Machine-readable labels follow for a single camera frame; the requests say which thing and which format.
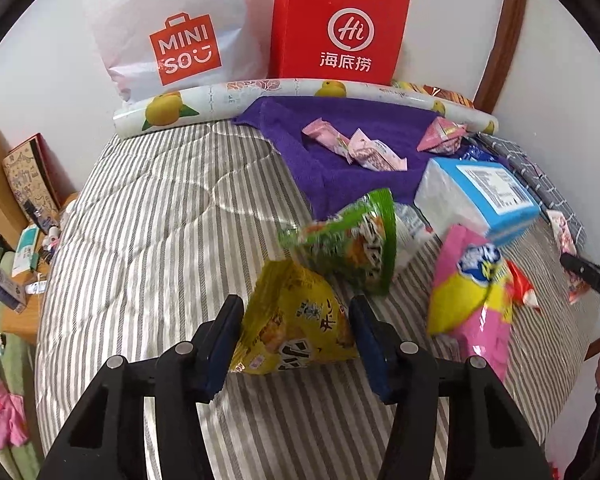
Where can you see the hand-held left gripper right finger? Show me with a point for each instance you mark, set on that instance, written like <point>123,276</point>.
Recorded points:
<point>375,352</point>

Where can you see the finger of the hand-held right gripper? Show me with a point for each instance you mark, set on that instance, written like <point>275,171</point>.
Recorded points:
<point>592,277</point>

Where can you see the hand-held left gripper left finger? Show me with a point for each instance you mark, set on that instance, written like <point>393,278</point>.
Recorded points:
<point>220,347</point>

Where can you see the small pink candy packet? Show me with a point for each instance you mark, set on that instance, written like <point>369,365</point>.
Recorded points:
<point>387,158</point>
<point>576,288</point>
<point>322,132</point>
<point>359,145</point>
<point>562,230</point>

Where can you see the red snack packet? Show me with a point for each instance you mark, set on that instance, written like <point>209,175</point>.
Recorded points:
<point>522,285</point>

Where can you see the pink yellow snack packet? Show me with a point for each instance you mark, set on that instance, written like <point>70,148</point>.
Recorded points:
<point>470,310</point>

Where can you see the green snack packet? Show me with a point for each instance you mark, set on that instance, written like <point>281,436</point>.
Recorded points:
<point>350,250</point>

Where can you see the clear plastic packet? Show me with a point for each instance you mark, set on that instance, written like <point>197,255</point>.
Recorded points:
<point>410,232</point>

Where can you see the blue snack packet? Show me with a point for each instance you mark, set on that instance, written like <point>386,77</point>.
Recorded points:
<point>475,152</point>

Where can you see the pink panda snack packet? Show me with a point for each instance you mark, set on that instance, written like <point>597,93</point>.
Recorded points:
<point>440,135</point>

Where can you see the blue cardboard box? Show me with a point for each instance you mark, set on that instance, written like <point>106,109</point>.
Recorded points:
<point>480,195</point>

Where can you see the purple towel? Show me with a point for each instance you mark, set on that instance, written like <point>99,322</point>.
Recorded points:
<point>330,180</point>

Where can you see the wooden nightstand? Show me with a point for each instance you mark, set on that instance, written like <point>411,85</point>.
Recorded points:
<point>25,325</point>

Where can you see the green bed sheet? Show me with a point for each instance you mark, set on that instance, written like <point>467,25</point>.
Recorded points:
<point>20,360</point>

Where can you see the teal white small box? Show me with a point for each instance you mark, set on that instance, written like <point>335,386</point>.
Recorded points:
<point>26,250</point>

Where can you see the white blue carton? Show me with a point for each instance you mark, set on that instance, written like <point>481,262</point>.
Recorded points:
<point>2,282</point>

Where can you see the pink star print cloth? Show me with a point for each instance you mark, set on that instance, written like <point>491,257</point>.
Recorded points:
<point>0,410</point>

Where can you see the orange chip bag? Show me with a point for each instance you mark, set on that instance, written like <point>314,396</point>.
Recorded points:
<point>450,95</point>

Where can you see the patterned hardcover book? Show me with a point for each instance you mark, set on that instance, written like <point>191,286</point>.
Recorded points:
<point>27,180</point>

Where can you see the yellow chip bag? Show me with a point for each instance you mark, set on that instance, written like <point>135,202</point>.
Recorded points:
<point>405,85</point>

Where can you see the red paper shopping bag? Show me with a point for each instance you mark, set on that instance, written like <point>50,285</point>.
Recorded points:
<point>340,25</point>

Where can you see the white plastic shopping bag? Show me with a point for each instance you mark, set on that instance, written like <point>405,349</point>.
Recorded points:
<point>180,20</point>

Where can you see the brown wooden door frame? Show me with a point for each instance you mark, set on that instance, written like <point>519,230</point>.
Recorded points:
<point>505,35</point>

